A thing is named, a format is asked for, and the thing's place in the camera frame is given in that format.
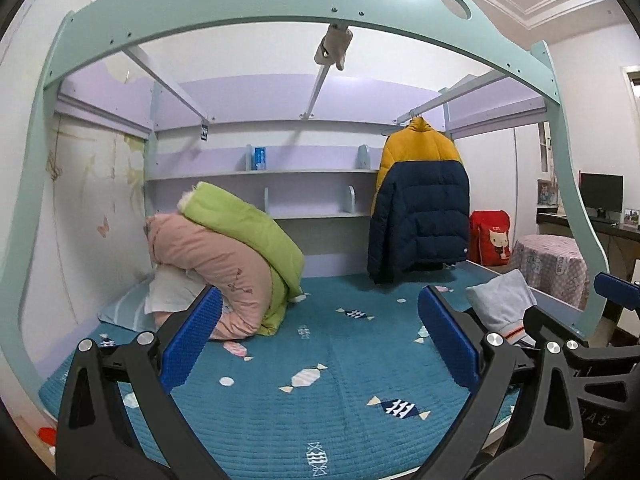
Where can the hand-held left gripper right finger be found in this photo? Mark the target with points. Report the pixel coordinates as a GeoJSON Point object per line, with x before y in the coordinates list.
{"type": "Point", "coordinates": [447, 340]}

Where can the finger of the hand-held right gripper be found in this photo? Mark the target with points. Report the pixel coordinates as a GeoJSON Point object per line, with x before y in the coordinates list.
{"type": "Point", "coordinates": [617, 285]}
{"type": "Point", "coordinates": [545, 322]}

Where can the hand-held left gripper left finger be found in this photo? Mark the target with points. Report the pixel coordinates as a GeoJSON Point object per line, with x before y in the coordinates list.
{"type": "Point", "coordinates": [192, 340]}

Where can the grey jacket navy sleeves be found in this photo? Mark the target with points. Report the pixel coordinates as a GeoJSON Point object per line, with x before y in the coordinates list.
{"type": "Point", "coordinates": [500, 295]}

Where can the clothes hanger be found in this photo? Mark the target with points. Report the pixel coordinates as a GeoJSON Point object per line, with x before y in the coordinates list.
{"type": "Point", "coordinates": [400, 127]}

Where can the dark desk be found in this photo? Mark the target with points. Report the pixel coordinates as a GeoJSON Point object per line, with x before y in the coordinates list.
{"type": "Point", "coordinates": [615, 232]}

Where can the round table pink tablecloth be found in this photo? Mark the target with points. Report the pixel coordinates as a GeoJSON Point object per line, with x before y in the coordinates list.
{"type": "Point", "coordinates": [547, 270]}

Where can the white pillow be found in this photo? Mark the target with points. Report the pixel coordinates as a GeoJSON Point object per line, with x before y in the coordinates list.
{"type": "Point", "coordinates": [170, 290]}

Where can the pink quilt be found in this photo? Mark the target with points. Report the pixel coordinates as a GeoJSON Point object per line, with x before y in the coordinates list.
{"type": "Point", "coordinates": [220, 270]}

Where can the black computer monitor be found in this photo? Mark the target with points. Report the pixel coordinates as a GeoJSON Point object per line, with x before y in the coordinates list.
{"type": "Point", "coordinates": [600, 192]}

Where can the red cartoon bag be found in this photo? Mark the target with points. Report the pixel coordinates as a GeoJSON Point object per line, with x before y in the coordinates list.
{"type": "Point", "coordinates": [492, 237]}

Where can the teal quilted bed mat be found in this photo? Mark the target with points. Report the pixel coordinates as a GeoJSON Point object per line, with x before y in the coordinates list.
{"type": "Point", "coordinates": [300, 350]}

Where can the green quilt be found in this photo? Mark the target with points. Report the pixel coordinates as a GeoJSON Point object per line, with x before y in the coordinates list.
{"type": "Point", "coordinates": [250, 230]}

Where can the yellow navy puffer jacket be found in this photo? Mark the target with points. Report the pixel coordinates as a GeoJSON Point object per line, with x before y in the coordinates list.
{"type": "Point", "coordinates": [420, 200]}

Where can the small red object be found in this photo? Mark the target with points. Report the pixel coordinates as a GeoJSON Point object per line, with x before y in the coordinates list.
{"type": "Point", "coordinates": [47, 435]}

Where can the small blue box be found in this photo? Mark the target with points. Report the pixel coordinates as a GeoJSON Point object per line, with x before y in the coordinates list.
{"type": "Point", "coordinates": [260, 158]}

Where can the black hanging tag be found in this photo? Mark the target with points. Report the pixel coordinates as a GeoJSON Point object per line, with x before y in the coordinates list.
{"type": "Point", "coordinates": [204, 131]}

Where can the small photo frame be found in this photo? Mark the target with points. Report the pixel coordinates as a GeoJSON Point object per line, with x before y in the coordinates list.
{"type": "Point", "coordinates": [631, 216]}

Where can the pink butterfly wall sticker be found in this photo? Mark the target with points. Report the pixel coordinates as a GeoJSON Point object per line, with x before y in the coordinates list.
{"type": "Point", "coordinates": [104, 226]}

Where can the lilac wall shelf unit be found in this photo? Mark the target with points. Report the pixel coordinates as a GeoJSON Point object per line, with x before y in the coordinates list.
{"type": "Point", "coordinates": [260, 180]}

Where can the tan butterfly wall sticker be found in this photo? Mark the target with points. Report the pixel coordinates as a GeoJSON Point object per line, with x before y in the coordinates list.
{"type": "Point", "coordinates": [54, 170]}

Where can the mint green loft bed frame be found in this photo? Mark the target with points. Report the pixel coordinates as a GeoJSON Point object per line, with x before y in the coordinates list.
{"type": "Point", "coordinates": [250, 5]}

